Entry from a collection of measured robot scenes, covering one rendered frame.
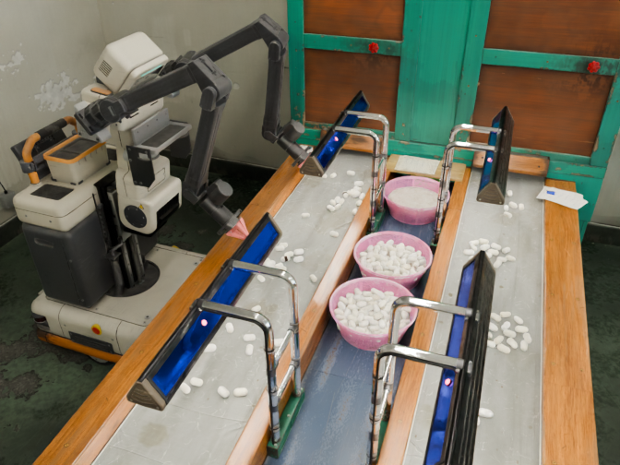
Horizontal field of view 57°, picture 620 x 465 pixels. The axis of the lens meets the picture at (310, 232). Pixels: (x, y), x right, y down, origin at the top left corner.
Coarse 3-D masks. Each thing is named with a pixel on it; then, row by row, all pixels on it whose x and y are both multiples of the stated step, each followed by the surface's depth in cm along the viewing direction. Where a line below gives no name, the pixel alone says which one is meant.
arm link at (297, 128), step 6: (294, 120) 225; (288, 126) 224; (294, 126) 223; (300, 126) 225; (270, 132) 225; (282, 132) 225; (288, 132) 225; (294, 132) 223; (300, 132) 223; (270, 138) 227; (276, 138) 226; (288, 138) 226; (294, 138) 226
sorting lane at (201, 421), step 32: (352, 160) 260; (320, 192) 236; (288, 224) 216; (320, 224) 215; (320, 256) 198; (256, 288) 185; (288, 320) 172; (224, 352) 161; (256, 352) 161; (224, 384) 152; (256, 384) 151; (128, 416) 143; (160, 416) 143; (192, 416) 143; (224, 416) 143; (128, 448) 136; (160, 448) 135; (192, 448) 135; (224, 448) 135
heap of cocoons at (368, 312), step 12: (372, 288) 183; (348, 300) 179; (360, 300) 180; (372, 300) 179; (384, 300) 179; (336, 312) 175; (348, 312) 174; (360, 312) 174; (372, 312) 176; (384, 312) 174; (408, 312) 175; (348, 324) 172; (360, 324) 170; (372, 324) 171; (384, 324) 170; (408, 324) 171
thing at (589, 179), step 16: (304, 128) 265; (400, 144) 253; (416, 144) 251; (432, 144) 249; (464, 160) 248; (512, 176) 245; (528, 176) 245; (560, 176) 238; (576, 176) 235; (592, 176) 233; (592, 192) 237; (592, 208) 240
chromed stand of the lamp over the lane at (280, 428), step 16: (256, 272) 131; (272, 272) 130; (288, 272) 130; (288, 288) 131; (192, 304) 123; (208, 304) 121; (224, 304) 120; (256, 320) 118; (272, 336) 120; (288, 336) 134; (272, 352) 122; (272, 368) 125; (288, 368) 142; (272, 384) 127; (272, 400) 131; (288, 400) 150; (272, 416) 134; (288, 416) 145; (272, 432) 136; (288, 432) 146; (272, 448) 138
